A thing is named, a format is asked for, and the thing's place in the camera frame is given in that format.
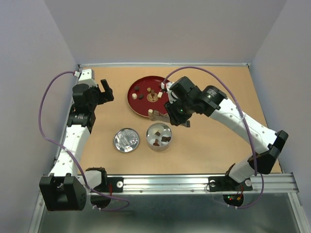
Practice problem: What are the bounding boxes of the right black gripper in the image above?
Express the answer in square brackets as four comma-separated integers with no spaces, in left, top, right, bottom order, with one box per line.
[163,96,194,126]

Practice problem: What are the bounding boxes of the silver metal tongs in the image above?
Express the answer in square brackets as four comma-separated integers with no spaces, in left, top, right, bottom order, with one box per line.
[149,110,190,128]

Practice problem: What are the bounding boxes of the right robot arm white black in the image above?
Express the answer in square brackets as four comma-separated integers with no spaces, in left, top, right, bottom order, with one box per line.
[161,77,288,189]

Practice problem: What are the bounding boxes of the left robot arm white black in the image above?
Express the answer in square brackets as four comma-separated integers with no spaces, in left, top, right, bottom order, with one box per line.
[39,79,114,211]

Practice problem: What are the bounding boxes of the red round tray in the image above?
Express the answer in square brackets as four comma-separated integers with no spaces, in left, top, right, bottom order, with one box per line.
[127,76,169,118]

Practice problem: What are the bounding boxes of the round silver tin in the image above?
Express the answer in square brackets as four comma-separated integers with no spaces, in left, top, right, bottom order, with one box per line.
[146,123,173,152]

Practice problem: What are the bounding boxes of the silver tin lid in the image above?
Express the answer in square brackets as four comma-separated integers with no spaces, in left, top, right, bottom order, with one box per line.
[113,128,140,153]

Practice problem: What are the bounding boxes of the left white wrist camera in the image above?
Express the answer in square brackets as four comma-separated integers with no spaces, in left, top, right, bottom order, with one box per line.
[78,69,96,87]

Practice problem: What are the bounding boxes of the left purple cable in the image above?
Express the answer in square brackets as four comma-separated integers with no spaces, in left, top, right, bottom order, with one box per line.
[38,70,131,212]

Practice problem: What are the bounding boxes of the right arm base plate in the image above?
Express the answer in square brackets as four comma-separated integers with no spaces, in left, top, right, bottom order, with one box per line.
[208,176,253,192]

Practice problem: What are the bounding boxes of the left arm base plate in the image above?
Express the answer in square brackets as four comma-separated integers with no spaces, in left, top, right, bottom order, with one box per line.
[94,177,124,194]

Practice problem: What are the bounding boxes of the aluminium mounting rail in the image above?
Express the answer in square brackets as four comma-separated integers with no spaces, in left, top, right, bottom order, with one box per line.
[40,172,299,196]

